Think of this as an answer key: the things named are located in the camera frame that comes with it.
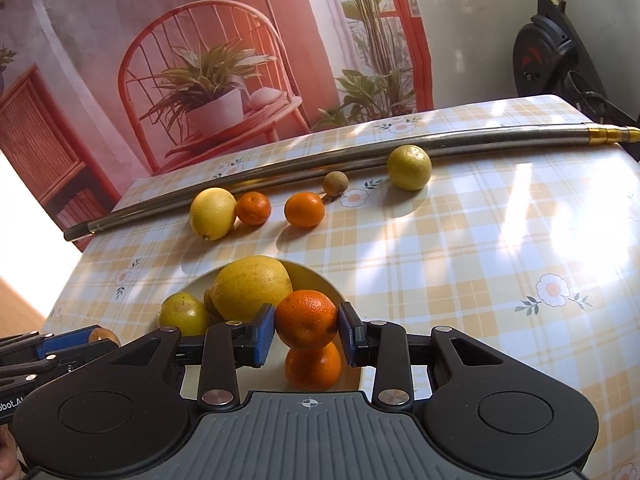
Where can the black exercise bike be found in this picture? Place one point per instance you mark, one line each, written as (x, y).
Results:
(537, 55)

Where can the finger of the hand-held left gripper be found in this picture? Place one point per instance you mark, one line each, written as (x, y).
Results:
(65, 342)
(60, 362)

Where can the yellow plaid floral tablecloth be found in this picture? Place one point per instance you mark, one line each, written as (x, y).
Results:
(475, 260)

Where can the long metal pole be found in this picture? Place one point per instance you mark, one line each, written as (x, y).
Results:
(300, 165)

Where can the orange mandarin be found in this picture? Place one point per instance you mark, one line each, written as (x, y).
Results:
(253, 208)
(312, 367)
(306, 320)
(304, 209)
(102, 335)

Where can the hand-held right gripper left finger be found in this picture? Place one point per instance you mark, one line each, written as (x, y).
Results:
(265, 335)

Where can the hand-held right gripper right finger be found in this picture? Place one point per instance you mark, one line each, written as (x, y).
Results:
(350, 340)

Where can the cream round plate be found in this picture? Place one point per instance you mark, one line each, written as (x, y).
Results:
(312, 282)

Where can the small brown round fruit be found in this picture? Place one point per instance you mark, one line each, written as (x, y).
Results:
(335, 183)

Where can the large yellow grapefruit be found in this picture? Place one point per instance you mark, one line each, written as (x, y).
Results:
(250, 287)

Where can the printed room backdrop cloth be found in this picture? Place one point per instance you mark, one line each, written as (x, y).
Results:
(300, 35)

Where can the yellow-green round citrus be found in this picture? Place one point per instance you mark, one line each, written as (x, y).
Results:
(409, 167)
(182, 315)

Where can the yellow lemon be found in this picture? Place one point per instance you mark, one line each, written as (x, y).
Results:
(212, 212)

